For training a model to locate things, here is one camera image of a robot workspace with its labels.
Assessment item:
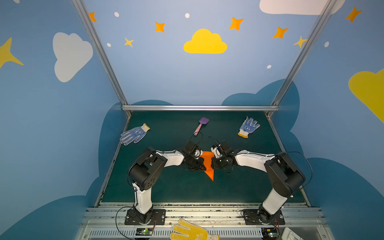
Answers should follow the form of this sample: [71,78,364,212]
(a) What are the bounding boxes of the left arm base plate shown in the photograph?
[124,208,166,226]

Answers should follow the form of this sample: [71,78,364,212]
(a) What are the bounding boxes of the blue dotted glove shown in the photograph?
[120,123,151,146]
[238,117,261,139]

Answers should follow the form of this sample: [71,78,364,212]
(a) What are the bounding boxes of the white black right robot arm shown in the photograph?
[211,141,306,225]

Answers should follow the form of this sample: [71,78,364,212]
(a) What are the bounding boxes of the green circuit board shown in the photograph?
[135,228,154,237]
[262,228,280,240]

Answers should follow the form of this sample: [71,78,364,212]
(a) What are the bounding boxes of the purple pink toy spatula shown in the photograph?
[194,117,209,136]

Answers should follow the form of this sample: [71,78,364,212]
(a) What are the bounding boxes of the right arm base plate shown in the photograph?
[241,209,286,225]

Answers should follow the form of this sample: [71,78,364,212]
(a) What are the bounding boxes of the white object bottom right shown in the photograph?
[281,228,303,240]

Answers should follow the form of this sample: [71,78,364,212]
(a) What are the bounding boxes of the aluminium frame post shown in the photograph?
[266,0,345,119]
[72,0,128,107]

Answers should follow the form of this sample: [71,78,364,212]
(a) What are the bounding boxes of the right green circuit board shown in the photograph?
[262,228,280,240]

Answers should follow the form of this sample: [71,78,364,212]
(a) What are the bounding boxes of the right aluminium frame post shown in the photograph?
[266,0,345,119]

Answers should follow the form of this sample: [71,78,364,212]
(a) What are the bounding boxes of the aluminium front rail base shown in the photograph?
[76,203,335,240]

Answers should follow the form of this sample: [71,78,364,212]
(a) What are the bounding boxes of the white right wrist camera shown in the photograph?
[211,146,223,159]

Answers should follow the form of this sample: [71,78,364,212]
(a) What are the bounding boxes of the yellow dotted glove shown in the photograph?
[170,219,221,240]

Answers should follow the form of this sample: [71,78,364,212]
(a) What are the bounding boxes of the left aluminium frame post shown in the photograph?
[72,0,128,107]

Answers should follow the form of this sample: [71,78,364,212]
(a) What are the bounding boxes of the left green circuit board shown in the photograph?
[135,228,154,237]

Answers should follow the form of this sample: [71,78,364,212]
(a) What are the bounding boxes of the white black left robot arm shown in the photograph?
[128,141,206,225]

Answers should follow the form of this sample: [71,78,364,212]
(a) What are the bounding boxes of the orange square paper sheet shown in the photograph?
[201,152,215,181]

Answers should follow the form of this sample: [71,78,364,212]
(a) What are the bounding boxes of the blue dotted glove right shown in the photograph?
[238,117,261,139]

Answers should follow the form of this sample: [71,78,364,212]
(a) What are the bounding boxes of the horizontal aluminium frame rail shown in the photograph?
[122,105,279,112]

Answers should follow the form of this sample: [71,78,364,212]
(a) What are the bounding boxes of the blue dotted glove left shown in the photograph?
[120,123,151,146]

